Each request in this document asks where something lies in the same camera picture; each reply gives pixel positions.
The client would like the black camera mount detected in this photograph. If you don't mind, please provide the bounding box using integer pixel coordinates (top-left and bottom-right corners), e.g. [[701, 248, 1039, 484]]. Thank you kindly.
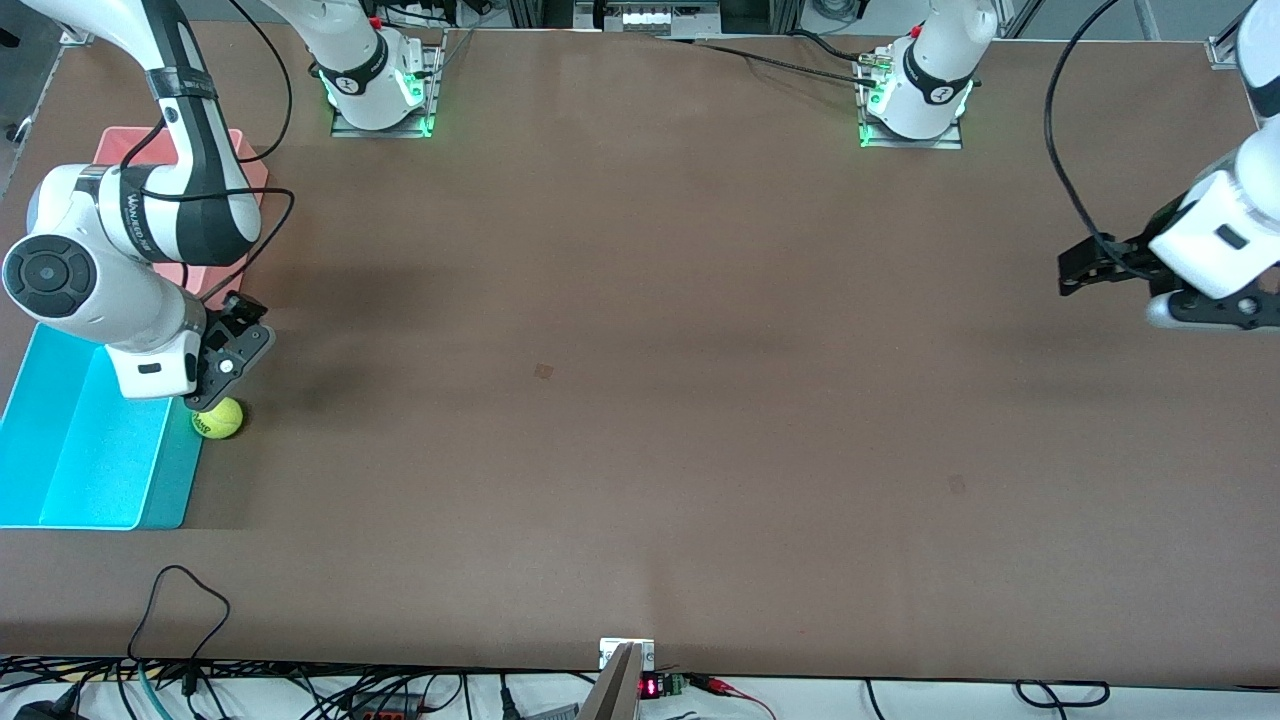
[[198, 292, 277, 393], [1165, 283, 1280, 327]]

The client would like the thin black looped cable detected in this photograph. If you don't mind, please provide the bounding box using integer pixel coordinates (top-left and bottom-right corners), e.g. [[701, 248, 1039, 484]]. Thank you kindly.
[[128, 564, 232, 693]]

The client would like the pink plastic bin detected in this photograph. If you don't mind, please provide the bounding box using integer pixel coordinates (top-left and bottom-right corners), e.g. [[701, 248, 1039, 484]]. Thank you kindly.
[[92, 126, 269, 313]]

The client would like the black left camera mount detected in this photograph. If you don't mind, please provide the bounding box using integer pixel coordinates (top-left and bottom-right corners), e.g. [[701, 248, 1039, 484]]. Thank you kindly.
[[1165, 283, 1280, 327]]

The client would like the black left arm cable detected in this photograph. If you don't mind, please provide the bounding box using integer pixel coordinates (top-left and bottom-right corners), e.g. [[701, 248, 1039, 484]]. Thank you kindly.
[[1044, 0, 1137, 263]]

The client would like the grey camera pole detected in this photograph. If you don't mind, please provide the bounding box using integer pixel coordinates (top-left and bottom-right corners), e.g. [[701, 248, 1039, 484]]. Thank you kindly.
[[577, 643, 644, 720]]

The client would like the yellow tennis ball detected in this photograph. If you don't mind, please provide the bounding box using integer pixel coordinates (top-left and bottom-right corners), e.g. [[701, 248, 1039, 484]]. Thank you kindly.
[[192, 397, 245, 442]]

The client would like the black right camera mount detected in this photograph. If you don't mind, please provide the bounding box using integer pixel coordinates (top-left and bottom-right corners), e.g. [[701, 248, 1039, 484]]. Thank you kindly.
[[198, 292, 277, 393]]

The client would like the black coiled cable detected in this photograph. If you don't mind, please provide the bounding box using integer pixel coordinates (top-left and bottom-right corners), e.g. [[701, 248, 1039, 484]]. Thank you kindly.
[[1014, 679, 1111, 708]]

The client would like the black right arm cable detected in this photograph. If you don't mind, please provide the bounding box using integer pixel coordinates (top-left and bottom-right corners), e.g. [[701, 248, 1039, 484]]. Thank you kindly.
[[120, 0, 298, 307]]

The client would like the white power strip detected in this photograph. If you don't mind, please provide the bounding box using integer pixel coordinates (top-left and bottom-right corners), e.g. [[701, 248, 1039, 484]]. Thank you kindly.
[[597, 3, 723, 33]]

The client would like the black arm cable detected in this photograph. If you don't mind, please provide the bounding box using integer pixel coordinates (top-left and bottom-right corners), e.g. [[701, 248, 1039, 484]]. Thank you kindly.
[[120, 0, 298, 307], [1044, 0, 1137, 263]]

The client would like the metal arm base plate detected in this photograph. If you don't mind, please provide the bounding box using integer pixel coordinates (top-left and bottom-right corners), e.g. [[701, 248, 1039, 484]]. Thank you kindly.
[[330, 30, 447, 139], [857, 50, 967, 151]]

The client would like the silver camera clamp bracket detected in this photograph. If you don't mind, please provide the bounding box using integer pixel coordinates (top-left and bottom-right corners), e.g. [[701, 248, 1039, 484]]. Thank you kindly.
[[598, 637, 656, 671]]

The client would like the red alligator clip lead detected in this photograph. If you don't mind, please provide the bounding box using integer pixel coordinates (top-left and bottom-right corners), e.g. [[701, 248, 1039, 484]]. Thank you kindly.
[[688, 672, 778, 720]]

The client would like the blue plastic bin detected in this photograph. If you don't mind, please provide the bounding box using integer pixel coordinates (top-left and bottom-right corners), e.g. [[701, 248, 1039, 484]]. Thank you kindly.
[[0, 322, 225, 531]]

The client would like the black base power cable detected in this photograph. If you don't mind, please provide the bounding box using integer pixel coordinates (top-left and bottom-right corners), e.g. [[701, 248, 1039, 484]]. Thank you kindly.
[[788, 28, 866, 63], [655, 35, 881, 89]]

